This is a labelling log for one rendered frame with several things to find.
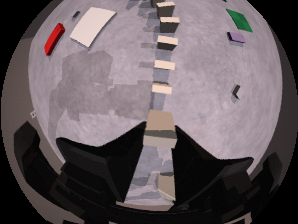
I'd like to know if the purple rectangular block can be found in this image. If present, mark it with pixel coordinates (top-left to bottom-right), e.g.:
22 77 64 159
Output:
227 32 246 43

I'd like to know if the green flat tile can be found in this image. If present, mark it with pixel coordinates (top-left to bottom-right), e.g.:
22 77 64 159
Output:
225 8 253 32

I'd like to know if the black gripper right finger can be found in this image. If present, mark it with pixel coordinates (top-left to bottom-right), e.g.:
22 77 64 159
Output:
170 125 254 208

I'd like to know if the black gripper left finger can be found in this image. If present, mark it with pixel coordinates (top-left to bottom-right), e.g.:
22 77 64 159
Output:
56 121 146 204

